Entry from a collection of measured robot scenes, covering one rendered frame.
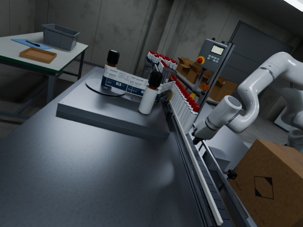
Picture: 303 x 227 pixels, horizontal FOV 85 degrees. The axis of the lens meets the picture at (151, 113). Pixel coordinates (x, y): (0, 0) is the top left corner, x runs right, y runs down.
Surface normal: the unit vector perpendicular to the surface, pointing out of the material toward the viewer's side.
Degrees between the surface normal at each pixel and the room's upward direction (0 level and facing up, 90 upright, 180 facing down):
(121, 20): 90
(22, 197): 0
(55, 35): 95
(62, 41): 95
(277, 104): 90
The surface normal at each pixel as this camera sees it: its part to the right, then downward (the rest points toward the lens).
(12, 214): 0.33, -0.85
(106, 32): 0.18, 0.48
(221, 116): -0.58, 0.43
